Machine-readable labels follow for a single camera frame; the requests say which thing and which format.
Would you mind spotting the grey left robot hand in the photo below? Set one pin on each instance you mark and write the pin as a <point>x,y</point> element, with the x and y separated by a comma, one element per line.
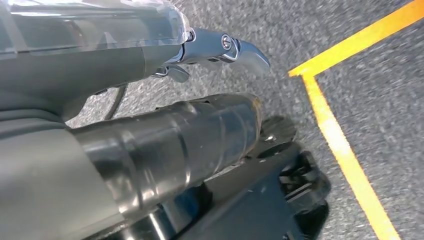
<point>82,66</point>

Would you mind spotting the black robot foot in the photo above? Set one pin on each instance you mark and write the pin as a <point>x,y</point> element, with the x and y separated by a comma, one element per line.
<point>251,205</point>

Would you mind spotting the yellow floor tape square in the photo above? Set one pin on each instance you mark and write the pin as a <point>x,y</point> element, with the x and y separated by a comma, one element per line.
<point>331,132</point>

